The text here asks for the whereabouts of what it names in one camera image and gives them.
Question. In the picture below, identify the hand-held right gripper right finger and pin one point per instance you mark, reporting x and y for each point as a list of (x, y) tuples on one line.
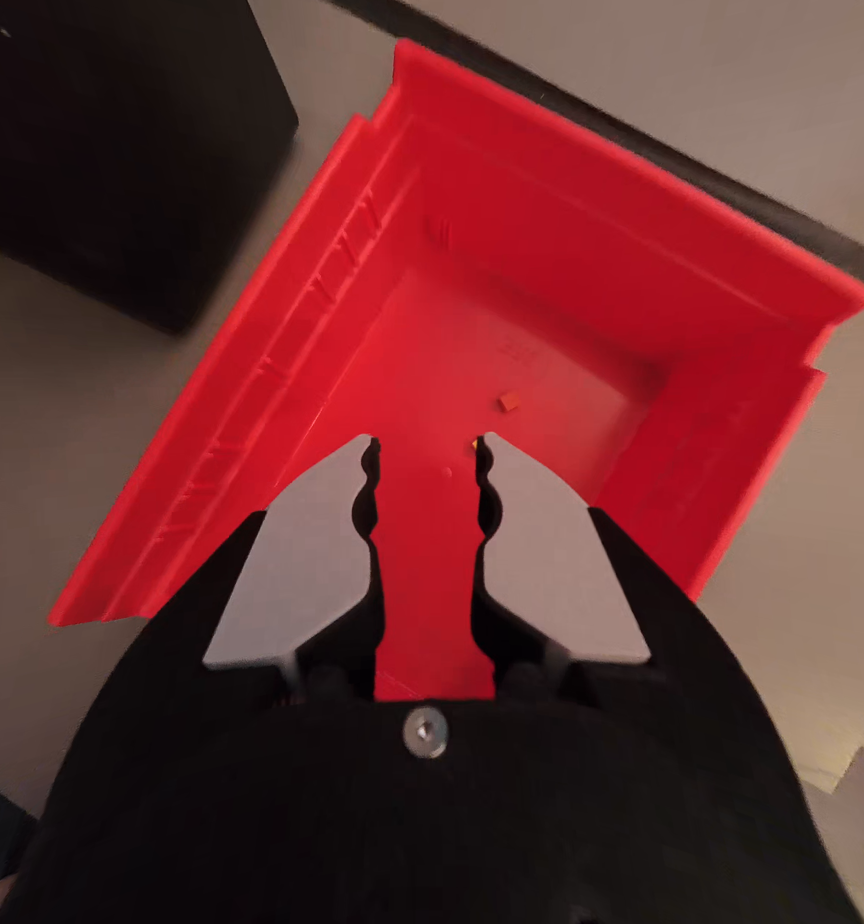
[(562, 578)]

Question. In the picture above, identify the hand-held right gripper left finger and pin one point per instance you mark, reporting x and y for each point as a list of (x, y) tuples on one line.
[(295, 578)]

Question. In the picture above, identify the red cube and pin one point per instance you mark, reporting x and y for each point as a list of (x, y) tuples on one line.
[(512, 403)]

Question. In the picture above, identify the red plastic bin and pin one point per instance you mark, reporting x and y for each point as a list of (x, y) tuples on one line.
[(447, 332)]

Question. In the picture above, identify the black drawer cabinet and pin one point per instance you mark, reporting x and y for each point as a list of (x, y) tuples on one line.
[(115, 145)]

